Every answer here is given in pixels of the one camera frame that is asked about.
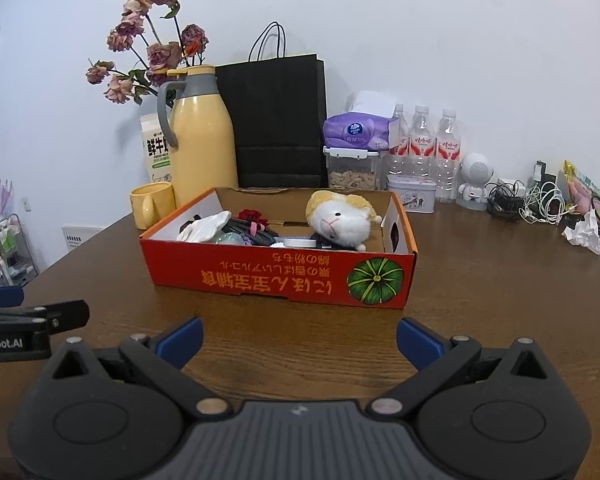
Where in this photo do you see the white milk carton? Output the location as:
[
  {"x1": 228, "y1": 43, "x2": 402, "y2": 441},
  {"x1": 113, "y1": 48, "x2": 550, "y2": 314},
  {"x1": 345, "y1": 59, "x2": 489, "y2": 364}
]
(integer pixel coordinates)
[{"x1": 140, "y1": 112, "x2": 173, "y2": 186}]

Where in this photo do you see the black paper bag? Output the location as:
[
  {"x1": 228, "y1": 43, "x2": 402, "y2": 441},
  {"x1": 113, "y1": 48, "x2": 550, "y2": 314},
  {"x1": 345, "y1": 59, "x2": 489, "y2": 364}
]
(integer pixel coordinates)
[{"x1": 215, "y1": 21, "x2": 328, "y2": 190}]

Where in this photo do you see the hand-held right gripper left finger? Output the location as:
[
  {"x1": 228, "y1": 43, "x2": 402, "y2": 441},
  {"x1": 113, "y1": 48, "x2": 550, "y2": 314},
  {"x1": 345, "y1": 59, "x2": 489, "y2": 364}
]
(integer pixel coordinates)
[{"x1": 50, "y1": 316, "x2": 233, "y2": 421}]

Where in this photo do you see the white yellow plush hamster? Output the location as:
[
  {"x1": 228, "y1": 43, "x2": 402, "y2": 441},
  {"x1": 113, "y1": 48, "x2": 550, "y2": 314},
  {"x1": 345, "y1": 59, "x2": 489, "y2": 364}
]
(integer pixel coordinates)
[{"x1": 305, "y1": 190, "x2": 383, "y2": 252}]

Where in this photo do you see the metal storage rack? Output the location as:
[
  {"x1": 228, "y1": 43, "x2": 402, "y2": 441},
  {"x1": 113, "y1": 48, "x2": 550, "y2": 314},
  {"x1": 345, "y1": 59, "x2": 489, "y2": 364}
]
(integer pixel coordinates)
[{"x1": 0, "y1": 212, "x2": 40, "y2": 288}]

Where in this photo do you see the purple tissue pack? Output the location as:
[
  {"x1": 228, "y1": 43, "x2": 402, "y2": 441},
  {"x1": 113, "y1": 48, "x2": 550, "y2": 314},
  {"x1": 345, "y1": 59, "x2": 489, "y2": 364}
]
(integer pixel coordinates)
[{"x1": 322, "y1": 91, "x2": 401, "y2": 152}]

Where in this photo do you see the yellow mug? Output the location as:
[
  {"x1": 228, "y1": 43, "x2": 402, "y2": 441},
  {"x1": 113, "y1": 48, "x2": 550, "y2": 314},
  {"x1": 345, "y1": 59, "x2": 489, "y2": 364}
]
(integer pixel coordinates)
[{"x1": 129, "y1": 181, "x2": 177, "y2": 231}]

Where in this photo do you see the yellow thermos jug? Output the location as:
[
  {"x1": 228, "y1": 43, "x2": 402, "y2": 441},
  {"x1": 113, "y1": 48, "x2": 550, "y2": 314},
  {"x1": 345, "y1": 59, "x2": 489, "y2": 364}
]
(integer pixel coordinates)
[{"x1": 157, "y1": 65, "x2": 238, "y2": 208}]

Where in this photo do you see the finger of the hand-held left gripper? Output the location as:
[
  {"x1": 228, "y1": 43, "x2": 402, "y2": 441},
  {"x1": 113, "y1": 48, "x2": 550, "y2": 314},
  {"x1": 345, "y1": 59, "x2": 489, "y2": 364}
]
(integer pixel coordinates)
[
  {"x1": 27, "y1": 300, "x2": 90, "y2": 335},
  {"x1": 0, "y1": 285, "x2": 24, "y2": 309}
]

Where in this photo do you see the clear water bottle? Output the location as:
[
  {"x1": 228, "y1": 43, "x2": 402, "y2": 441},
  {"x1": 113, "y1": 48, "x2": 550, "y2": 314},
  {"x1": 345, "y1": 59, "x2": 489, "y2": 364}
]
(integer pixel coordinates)
[
  {"x1": 434, "y1": 108, "x2": 463, "y2": 204},
  {"x1": 386, "y1": 104, "x2": 411, "y2": 178},
  {"x1": 409, "y1": 105, "x2": 436, "y2": 181}
]

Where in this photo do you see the red cardboard box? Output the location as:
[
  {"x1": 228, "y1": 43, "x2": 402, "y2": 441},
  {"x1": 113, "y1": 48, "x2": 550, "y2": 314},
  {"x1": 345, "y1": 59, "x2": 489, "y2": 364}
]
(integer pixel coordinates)
[{"x1": 140, "y1": 186, "x2": 418, "y2": 309}]

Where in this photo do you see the grey braided cable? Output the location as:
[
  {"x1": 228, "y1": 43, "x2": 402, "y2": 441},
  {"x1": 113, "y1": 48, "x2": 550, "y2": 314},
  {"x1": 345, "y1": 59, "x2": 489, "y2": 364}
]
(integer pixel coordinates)
[{"x1": 227, "y1": 217, "x2": 281, "y2": 247}]

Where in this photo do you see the dried flower bouquet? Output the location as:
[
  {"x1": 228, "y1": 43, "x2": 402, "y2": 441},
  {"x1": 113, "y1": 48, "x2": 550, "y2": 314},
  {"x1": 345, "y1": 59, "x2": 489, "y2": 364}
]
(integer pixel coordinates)
[{"x1": 85, "y1": 0, "x2": 210, "y2": 106}]

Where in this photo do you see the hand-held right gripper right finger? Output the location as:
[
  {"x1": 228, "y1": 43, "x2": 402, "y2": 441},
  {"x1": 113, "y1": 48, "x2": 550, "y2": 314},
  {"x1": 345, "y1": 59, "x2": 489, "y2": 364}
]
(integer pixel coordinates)
[{"x1": 365, "y1": 316, "x2": 551, "y2": 421}]

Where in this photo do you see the crumpled white tissue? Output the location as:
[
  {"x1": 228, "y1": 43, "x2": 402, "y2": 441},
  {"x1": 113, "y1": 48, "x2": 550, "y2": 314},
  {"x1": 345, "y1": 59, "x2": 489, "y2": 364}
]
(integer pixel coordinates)
[{"x1": 562, "y1": 208, "x2": 600, "y2": 254}]

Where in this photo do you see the silver tin box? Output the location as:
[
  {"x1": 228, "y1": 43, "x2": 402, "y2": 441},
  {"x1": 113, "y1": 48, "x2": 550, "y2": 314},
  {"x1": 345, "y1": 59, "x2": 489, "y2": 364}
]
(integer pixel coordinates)
[{"x1": 386, "y1": 175, "x2": 437, "y2": 214}]

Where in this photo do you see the white robot speaker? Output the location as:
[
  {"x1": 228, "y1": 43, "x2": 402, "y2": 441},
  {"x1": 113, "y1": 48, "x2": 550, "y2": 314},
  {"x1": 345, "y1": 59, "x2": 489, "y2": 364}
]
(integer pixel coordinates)
[{"x1": 456, "y1": 152, "x2": 496, "y2": 211}]

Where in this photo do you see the colourful snack packet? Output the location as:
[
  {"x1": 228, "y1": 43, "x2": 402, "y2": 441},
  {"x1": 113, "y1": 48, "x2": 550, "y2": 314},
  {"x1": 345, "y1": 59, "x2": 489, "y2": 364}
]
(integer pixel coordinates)
[{"x1": 560, "y1": 160, "x2": 600, "y2": 226}]

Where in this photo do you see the clear plastic bag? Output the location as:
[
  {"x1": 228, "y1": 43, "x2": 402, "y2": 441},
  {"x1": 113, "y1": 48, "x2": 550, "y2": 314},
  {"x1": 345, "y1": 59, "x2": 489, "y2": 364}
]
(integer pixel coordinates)
[{"x1": 212, "y1": 230, "x2": 246, "y2": 247}]

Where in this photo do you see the purple wall sticker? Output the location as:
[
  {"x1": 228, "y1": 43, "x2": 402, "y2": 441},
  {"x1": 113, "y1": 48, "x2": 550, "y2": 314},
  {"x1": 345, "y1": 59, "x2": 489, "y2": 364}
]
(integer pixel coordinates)
[{"x1": 0, "y1": 160, "x2": 16, "y2": 216}]

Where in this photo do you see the black cable tangle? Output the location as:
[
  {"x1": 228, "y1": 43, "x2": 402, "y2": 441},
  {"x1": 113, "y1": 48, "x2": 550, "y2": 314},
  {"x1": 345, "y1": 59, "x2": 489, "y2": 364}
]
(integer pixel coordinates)
[{"x1": 485, "y1": 180, "x2": 526, "y2": 221}]

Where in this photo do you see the clear food container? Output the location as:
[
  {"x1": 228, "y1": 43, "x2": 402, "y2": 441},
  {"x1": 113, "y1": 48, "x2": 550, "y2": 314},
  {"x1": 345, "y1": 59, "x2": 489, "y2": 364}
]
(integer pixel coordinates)
[{"x1": 322, "y1": 145, "x2": 381, "y2": 192}]

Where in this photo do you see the small black device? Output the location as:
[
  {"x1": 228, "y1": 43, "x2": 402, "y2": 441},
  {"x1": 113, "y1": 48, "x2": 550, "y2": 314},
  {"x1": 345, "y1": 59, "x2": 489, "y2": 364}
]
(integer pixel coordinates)
[{"x1": 532, "y1": 160, "x2": 556, "y2": 193}]

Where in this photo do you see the white cable tangle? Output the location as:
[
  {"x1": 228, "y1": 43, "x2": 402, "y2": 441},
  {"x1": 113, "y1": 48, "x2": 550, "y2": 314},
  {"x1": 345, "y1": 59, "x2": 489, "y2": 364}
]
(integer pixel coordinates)
[{"x1": 520, "y1": 180, "x2": 566, "y2": 224}]

